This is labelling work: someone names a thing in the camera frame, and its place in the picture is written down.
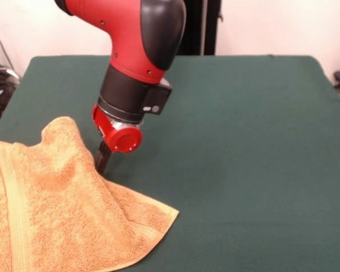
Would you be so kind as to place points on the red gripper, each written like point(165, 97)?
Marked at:
point(122, 140)

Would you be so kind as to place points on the orange terry towel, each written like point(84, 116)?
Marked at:
point(73, 212)

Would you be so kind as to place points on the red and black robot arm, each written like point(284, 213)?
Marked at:
point(136, 56)

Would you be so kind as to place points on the dark green table cloth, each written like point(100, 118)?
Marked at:
point(243, 156)

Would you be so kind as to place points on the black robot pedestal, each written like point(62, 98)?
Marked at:
point(204, 28)

